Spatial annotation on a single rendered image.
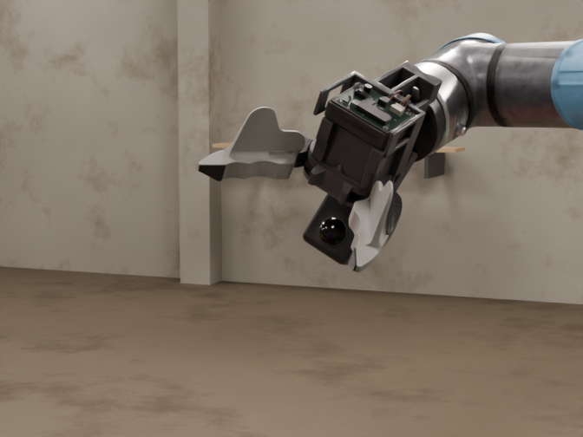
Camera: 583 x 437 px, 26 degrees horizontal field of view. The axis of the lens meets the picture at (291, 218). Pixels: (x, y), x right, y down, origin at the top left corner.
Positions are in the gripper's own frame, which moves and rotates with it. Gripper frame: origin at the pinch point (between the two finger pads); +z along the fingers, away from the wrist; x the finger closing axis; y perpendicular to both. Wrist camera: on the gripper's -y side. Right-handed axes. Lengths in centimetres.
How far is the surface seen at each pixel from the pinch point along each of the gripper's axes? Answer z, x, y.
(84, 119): -748, -567, -613
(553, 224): -820, -138, -493
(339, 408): -430, -125, -427
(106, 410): -356, -227, -458
